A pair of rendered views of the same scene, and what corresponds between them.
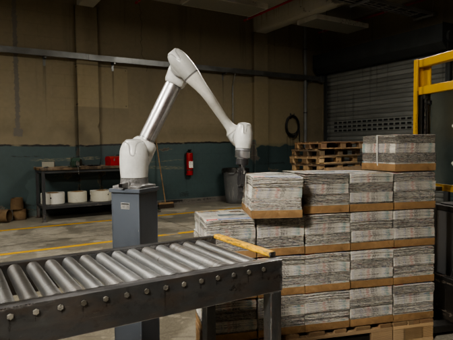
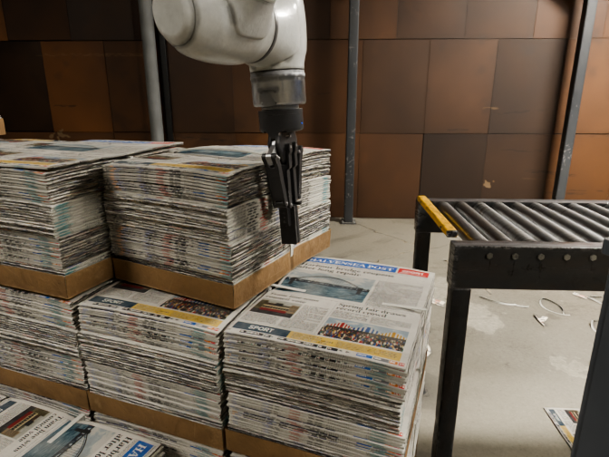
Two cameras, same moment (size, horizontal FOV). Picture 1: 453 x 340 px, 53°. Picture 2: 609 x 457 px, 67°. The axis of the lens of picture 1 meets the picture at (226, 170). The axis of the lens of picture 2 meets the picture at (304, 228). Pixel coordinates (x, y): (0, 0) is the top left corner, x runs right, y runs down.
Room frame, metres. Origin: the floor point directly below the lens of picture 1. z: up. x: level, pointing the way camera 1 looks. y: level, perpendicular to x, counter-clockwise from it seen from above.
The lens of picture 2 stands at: (3.29, 0.39, 1.19)
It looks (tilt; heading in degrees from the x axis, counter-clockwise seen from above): 17 degrees down; 214
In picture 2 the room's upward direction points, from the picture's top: straight up
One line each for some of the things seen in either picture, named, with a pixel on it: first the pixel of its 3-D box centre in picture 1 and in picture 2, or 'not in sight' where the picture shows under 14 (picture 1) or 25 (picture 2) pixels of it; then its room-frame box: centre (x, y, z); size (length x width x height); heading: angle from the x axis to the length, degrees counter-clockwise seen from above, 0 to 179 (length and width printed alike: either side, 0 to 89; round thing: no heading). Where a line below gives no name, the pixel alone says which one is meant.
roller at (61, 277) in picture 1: (63, 279); not in sight; (1.53, 0.57, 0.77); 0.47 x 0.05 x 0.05; 32
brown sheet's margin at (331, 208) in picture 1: (313, 205); (89, 245); (2.77, -0.54, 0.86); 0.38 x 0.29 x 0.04; 13
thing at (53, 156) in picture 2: (314, 172); (74, 150); (2.77, -0.54, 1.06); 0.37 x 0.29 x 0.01; 13
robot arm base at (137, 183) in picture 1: (132, 182); not in sight; (2.53, 0.53, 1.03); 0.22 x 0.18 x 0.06; 157
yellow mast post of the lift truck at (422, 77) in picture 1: (420, 179); not in sight; (3.34, -1.45, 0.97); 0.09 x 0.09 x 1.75; 14
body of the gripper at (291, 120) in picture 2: (241, 166); (282, 135); (2.66, -0.09, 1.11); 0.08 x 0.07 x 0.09; 13
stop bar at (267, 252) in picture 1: (242, 244); (433, 213); (1.90, -0.06, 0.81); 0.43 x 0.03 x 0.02; 32
